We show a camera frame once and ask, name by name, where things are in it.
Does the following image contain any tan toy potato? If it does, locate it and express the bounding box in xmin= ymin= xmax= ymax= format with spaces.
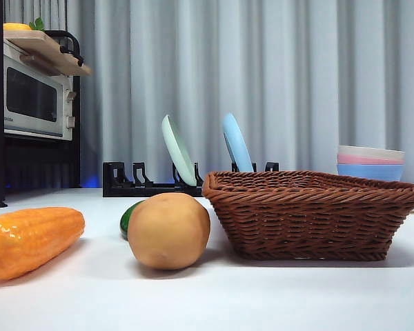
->
xmin=127 ymin=192 xmax=211 ymax=270

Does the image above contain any green toy cucumber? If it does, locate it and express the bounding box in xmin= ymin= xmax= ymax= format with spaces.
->
xmin=119 ymin=199 xmax=148 ymax=241

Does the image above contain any brown woven wicker basket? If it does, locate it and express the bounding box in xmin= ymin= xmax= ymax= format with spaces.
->
xmin=201 ymin=170 xmax=414 ymax=261

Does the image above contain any orange toy corn cob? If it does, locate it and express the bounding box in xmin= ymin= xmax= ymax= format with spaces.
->
xmin=0 ymin=206 xmax=86 ymax=281

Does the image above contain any pale green plate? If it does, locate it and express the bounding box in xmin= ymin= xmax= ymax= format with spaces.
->
xmin=161 ymin=114 xmax=197 ymax=187

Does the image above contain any pale blue plate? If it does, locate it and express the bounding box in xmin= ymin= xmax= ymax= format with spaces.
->
xmin=221 ymin=112 xmax=255 ymax=172

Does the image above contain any black dish rack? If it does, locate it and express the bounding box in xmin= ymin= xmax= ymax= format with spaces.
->
xmin=102 ymin=161 xmax=279 ymax=198

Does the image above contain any grey curtain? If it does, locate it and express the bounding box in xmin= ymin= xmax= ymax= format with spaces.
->
xmin=3 ymin=0 xmax=414 ymax=190

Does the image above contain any pink bowl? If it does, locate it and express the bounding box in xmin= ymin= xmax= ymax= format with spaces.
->
xmin=337 ymin=153 xmax=406 ymax=167

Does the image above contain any cream bowl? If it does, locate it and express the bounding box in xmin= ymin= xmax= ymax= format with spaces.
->
xmin=337 ymin=144 xmax=406 ymax=161

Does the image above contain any white toaster oven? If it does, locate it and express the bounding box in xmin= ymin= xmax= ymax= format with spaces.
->
xmin=0 ymin=36 xmax=74 ymax=141

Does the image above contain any wooden cutting board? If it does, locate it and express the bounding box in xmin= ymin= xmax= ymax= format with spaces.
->
xmin=2 ymin=30 xmax=93 ymax=77

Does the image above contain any yellow toy fruit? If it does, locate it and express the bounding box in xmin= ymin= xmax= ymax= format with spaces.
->
xmin=0 ymin=22 xmax=32 ymax=32

